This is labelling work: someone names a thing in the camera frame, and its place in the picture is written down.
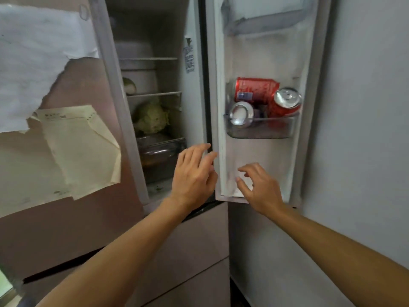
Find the person's right hand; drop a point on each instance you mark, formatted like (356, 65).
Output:
(263, 195)

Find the person's left forearm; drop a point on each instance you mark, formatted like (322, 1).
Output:
(118, 262)

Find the person's right forearm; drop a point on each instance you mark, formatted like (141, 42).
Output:
(345, 258)

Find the pale bare white radish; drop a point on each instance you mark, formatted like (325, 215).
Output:
(129, 86)

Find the pink refrigerator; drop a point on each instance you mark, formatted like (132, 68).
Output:
(96, 227)

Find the crumpled white paper sheet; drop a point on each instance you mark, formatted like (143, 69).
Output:
(35, 60)

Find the person's left hand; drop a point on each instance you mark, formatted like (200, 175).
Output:
(193, 182)

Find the blue pepsi can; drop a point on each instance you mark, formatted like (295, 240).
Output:
(241, 114)

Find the frosted glass door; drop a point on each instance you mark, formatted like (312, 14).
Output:
(4, 284)

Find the yellowish paper sheet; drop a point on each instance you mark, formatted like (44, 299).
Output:
(28, 175)
(86, 150)

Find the grey label sticker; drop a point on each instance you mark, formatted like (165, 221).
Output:
(188, 55)

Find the green cabbage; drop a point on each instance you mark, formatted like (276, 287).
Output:
(151, 119)

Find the red cola can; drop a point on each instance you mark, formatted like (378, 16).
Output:
(255, 89)
(286, 102)

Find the clear crisper drawer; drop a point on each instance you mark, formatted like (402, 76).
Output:
(159, 156)

